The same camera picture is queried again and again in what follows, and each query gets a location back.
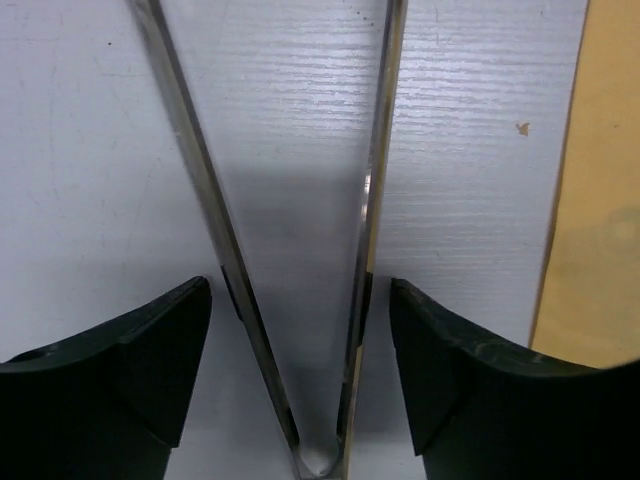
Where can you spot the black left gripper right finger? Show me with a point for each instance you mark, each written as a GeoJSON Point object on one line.
{"type": "Point", "coordinates": [482, 407]}

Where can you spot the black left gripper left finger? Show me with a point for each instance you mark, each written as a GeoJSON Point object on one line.
{"type": "Point", "coordinates": [110, 402]}

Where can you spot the silver metal tongs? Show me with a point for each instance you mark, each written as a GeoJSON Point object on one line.
{"type": "Point", "coordinates": [306, 462]}

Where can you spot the yellow vehicle print placemat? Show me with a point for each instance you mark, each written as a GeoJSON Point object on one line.
{"type": "Point", "coordinates": [588, 305]}

